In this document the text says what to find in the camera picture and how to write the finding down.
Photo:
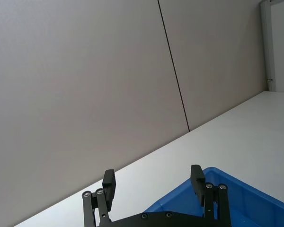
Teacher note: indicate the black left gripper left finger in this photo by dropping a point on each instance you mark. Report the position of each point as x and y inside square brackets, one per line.
[109, 189]

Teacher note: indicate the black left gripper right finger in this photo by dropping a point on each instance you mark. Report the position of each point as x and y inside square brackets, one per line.
[197, 184]

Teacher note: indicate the blue plastic bin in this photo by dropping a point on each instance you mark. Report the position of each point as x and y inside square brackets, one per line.
[248, 203]

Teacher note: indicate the pale grey door frame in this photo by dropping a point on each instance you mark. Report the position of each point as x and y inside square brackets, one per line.
[268, 42]

